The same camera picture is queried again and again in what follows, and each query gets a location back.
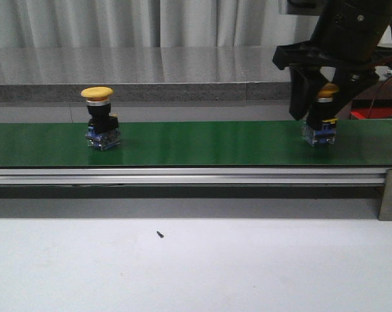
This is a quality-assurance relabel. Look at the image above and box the red plastic bin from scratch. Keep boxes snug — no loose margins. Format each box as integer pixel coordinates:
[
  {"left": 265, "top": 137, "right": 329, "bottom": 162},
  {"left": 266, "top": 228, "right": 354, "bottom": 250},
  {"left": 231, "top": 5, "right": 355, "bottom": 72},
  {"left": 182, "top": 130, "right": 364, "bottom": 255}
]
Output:
[{"left": 350, "top": 99, "right": 392, "bottom": 120}]

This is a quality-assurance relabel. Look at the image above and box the green conveyor belt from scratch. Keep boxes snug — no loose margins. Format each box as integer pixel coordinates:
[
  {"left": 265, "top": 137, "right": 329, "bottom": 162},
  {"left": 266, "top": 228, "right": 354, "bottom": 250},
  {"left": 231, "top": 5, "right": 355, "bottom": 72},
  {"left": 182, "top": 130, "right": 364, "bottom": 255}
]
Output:
[{"left": 0, "top": 120, "right": 392, "bottom": 168}]

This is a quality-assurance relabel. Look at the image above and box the aluminium conveyor frame rail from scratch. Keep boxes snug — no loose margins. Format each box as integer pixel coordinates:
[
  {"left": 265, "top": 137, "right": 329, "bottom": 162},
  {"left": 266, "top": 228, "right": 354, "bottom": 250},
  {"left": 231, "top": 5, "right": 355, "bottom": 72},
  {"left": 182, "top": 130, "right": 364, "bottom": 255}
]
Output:
[{"left": 0, "top": 167, "right": 387, "bottom": 185}]

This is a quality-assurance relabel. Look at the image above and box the grey stone shelf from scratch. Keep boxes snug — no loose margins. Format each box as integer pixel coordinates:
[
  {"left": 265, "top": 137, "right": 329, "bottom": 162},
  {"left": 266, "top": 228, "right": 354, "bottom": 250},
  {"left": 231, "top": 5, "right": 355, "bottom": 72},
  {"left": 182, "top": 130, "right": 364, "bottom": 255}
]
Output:
[{"left": 0, "top": 46, "right": 291, "bottom": 103}]

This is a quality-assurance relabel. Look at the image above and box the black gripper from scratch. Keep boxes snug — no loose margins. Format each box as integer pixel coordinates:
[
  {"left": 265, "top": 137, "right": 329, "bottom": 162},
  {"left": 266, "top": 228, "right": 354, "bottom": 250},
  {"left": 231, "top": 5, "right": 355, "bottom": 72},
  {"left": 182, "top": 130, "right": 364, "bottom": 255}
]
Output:
[{"left": 272, "top": 41, "right": 392, "bottom": 120}]

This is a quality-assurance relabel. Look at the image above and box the grey pleated curtain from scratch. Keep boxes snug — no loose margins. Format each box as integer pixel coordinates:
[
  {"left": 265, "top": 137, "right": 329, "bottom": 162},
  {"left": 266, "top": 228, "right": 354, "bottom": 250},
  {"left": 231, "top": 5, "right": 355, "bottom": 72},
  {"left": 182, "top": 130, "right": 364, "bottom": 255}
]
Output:
[{"left": 0, "top": 1, "right": 317, "bottom": 48}]

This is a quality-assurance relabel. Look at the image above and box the yellow mushroom push button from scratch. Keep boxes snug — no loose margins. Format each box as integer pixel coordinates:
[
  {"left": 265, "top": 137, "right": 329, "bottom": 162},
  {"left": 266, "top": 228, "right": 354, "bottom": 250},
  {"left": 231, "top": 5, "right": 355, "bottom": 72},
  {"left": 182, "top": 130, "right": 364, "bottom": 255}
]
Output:
[
  {"left": 81, "top": 86, "right": 121, "bottom": 151},
  {"left": 302, "top": 83, "right": 339, "bottom": 146}
]

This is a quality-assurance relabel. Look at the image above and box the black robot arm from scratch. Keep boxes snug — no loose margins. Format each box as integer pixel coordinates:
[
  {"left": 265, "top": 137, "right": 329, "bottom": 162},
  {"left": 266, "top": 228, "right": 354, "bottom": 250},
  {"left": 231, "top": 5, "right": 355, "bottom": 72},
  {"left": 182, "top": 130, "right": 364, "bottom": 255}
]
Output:
[{"left": 272, "top": 1, "right": 392, "bottom": 122}]

